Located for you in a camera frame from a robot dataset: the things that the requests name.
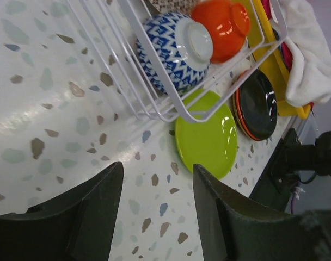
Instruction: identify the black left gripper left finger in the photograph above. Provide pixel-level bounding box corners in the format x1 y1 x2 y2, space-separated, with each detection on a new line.
0 162 124 260

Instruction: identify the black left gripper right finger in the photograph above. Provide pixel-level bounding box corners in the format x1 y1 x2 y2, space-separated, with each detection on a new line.
193 164 331 260

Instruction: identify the lime green plate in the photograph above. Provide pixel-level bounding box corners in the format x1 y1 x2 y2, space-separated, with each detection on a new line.
175 104 238 180

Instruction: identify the clear wire dish rack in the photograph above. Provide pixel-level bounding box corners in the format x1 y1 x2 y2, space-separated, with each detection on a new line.
68 1 281 123

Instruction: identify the blue white patterned bowl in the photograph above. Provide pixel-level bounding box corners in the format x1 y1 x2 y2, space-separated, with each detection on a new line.
143 12 213 96

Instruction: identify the orange bowl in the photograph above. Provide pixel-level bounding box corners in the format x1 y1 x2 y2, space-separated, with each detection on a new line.
191 0 250 64

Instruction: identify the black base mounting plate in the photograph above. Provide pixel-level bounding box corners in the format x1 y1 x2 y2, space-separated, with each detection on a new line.
249 128 314 212

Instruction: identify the white towel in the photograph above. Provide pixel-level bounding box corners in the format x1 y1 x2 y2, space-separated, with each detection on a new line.
279 1 331 107

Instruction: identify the yellow plastic basket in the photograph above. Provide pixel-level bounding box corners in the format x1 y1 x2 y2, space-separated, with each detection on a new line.
232 1 311 119

